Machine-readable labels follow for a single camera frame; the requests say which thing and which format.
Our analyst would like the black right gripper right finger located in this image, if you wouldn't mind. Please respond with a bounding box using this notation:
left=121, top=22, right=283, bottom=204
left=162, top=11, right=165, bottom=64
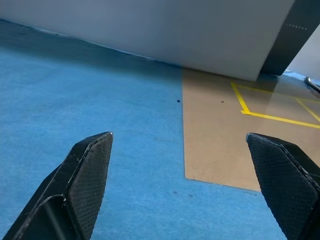
left=245, top=132, right=320, bottom=240

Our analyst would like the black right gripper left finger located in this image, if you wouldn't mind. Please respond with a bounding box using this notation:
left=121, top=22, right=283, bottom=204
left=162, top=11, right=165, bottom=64
left=0, top=131, right=114, bottom=240

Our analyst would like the yellow tape marking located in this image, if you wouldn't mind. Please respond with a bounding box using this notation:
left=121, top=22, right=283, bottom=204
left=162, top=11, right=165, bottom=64
left=230, top=81, right=320, bottom=130

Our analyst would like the brown cardboard sheet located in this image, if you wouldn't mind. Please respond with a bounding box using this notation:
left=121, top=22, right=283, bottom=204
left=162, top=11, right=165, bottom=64
left=181, top=67, right=320, bottom=192

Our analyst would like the blue table mat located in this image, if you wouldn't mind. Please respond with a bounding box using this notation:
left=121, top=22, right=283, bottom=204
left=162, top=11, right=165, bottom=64
left=0, top=18, right=320, bottom=240

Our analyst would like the black board stand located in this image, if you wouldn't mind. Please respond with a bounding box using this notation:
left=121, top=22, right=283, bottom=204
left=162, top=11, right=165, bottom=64
left=259, top=0, right=320, bottom=77

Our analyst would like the large white foam board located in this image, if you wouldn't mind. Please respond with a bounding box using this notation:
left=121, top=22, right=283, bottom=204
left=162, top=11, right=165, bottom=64
left=0, top=0, right=297, bottom=82

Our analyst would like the long black cable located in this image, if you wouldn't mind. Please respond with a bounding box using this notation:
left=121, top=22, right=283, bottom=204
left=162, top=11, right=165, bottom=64
left=304, top=76, right=320, bottom=95

